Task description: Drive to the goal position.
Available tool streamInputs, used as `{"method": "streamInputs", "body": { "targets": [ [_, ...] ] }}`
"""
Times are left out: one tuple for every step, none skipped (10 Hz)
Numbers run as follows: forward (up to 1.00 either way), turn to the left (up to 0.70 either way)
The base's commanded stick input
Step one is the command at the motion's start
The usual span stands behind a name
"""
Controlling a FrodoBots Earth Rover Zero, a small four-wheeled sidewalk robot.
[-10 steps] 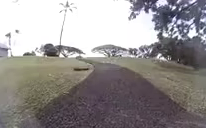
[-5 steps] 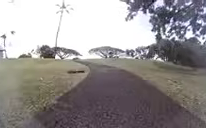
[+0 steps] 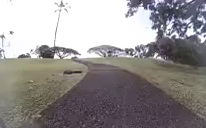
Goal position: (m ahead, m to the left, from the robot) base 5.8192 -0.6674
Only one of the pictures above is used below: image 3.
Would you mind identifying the flat-topped tree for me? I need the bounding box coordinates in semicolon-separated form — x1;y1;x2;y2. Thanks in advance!
87;44;126;58
30;44;82;60

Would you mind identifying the dark drain in grass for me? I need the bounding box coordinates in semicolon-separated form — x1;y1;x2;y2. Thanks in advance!
62;69;84;76

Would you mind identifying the dark asphalt path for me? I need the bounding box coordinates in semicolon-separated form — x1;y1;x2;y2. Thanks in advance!
24;59;206;128

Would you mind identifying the tall palm tree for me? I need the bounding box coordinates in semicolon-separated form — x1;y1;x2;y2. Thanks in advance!
52;0;72;50

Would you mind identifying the large dark tree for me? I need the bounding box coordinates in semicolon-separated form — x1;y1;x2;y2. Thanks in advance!
125;0;206;43

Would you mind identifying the grass beside path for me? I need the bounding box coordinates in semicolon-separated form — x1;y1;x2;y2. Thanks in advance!
0;57;89;128

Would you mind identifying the row of dark bushes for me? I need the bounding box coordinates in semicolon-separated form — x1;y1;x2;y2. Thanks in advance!
124;34;206;67

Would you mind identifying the small palm tree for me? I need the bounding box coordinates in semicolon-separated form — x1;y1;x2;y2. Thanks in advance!
0;30;15;60

